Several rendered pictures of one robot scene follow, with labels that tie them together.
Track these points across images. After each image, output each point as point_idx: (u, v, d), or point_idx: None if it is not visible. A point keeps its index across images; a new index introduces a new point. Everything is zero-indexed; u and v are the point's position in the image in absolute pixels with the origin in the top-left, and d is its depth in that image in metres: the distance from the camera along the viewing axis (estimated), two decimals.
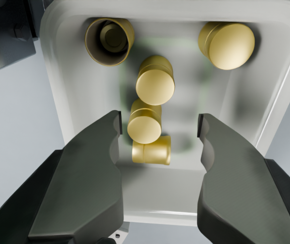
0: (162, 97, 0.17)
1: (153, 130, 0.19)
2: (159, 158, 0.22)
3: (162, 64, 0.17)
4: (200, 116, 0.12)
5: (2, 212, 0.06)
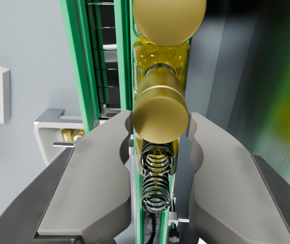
0: (170, 133, 0.12)
1: None
2: None
3: (171, 85, 0.12)
4: (188, 115, 0.12)
5: (14, 206, 0.06)
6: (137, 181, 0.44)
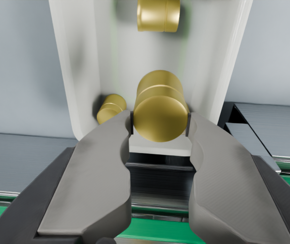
0: None
1: (145, 121, 0.12)
2: (149, 17, 0.20)
3: None
4: (188, 115, 0.12)
5: (14, 206, 0.06)
6: None
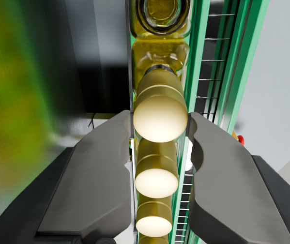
0: (147, 176, 0.14)
1: (145, 121, 0.12)
2: None
3: None
4: (188, 115, 0.12)
5: (14, 206, 0.06)
6: None
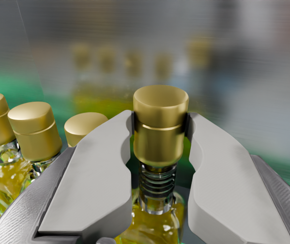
0: (42, 107, 0.17)
1: (92, 116, 0.16)
2: (161, 151, 0.12)
3: None
4: (187, 115, 0.12)
5: (15, 205, 0.06)
6: None
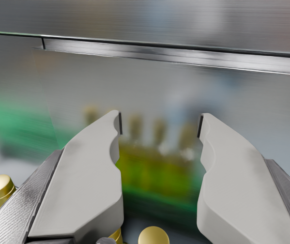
0: None
1: None
2: None
3: None
4: (200, 116, 0.12)
5: (2, 212, 0.06)
6: None
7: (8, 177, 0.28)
